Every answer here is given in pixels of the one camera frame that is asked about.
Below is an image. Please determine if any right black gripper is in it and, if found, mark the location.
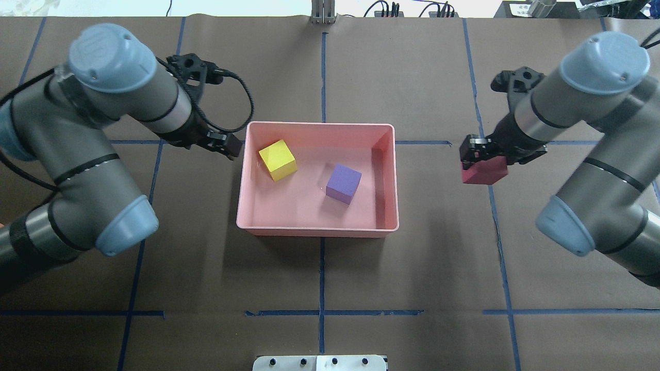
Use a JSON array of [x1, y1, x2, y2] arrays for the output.
[[459, 66, 547, 171]]

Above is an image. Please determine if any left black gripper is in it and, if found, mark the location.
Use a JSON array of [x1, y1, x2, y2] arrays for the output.
[[158, 53, 244, 159]]

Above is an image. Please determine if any red foam block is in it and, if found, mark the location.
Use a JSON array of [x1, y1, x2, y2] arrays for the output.
[[461, 157, 508, 185]]

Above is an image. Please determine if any yellow foam block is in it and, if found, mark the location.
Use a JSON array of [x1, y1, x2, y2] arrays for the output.
[[258, 140, 298, 182]]

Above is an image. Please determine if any purple foam block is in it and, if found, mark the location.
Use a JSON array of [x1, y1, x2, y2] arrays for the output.
[[325, 164, 361, 205]]

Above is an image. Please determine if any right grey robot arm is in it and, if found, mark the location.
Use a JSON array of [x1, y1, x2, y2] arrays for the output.
[[459, 31, 659, 289]]

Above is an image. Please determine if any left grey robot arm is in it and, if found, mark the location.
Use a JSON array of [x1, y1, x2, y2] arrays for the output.
[[2, 23, 246, 294]]

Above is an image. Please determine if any pink plastic bin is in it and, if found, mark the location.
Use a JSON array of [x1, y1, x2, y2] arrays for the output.
[[236, 121, 399, 238]]

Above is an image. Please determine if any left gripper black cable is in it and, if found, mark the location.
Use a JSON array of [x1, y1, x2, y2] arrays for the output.
[[155, 57, 255, 133]]

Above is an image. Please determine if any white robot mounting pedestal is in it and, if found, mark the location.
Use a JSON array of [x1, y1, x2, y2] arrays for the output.
[[252, 355, 389, 370]]

